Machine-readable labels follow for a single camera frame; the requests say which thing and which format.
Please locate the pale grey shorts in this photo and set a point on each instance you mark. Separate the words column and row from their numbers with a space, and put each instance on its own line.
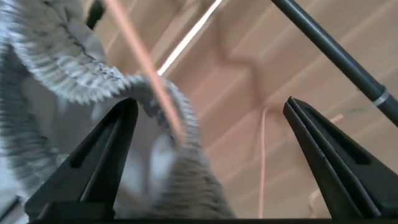
column 62, row 68

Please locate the black clothes rack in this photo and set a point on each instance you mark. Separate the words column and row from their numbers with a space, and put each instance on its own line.
column 335, row 56

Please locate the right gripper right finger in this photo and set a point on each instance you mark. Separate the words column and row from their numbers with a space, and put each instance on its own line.
column 348, row 174

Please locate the beige curtain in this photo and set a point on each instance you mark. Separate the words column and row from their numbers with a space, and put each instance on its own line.
column 236, row 31

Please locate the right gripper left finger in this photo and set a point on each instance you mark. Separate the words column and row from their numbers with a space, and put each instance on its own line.
column 102, row 161

